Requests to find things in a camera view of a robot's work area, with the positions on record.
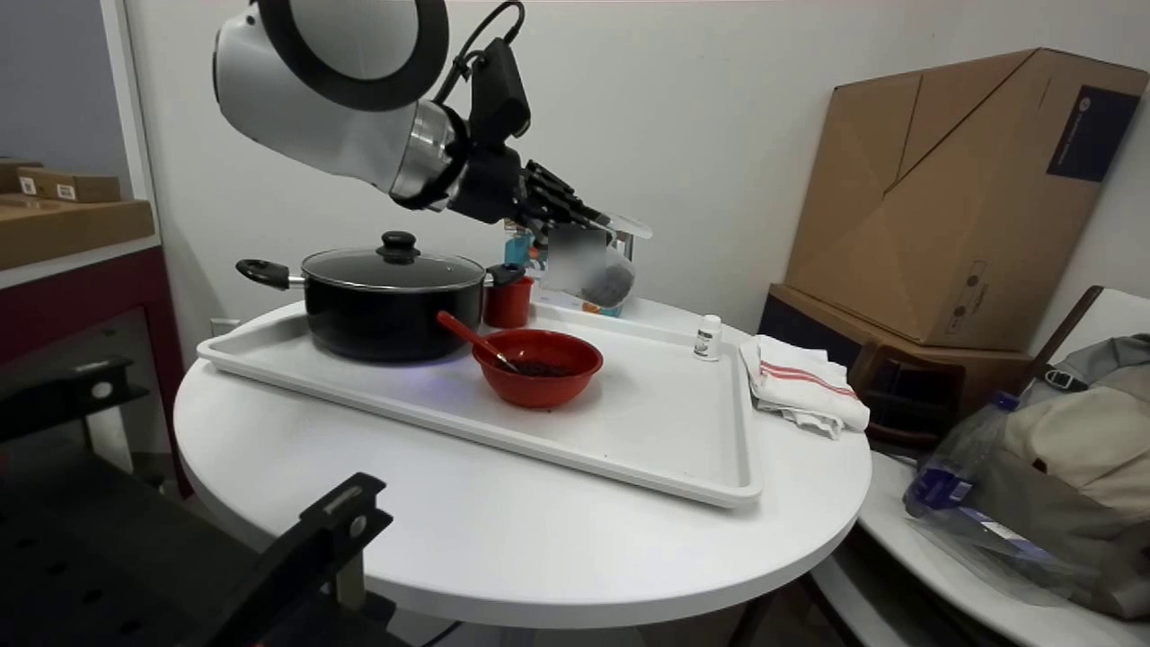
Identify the wooden shelf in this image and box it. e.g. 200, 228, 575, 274
0, 160, 153, 268

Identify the white red striped towel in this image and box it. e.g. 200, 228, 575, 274
739, 334, 868, 438

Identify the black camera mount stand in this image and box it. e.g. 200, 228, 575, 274
195, 471, 403, 647

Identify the white round table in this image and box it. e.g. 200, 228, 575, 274
173, 363, 868, 629

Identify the blue cardboard toy box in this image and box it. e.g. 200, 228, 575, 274
499, 210, 637, 311

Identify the red spoon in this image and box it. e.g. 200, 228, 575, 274
434, 310, 517, 374

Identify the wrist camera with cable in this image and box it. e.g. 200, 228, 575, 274
434, 0, 532, 147

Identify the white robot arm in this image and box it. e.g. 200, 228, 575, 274
213, 0, 617, 249

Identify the small white bottle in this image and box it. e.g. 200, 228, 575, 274
692, 311, 722, 361

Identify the black glass pot lid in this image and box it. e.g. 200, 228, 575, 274
300, 229, 486, 292

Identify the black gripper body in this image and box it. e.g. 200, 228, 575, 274
448, 147, 575, 229

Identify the red mug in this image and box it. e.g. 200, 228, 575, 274
486, 266, 532, 327

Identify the white plastic tray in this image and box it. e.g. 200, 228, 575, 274
195, 299, 766, 515

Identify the red plastic bowl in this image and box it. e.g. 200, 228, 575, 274
472, 329, 605, 411

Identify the large brown cardboard box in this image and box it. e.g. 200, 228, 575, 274
785, 47, 1147, 349

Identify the black cooking pot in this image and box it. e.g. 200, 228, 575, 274
238, 259, 492, 366

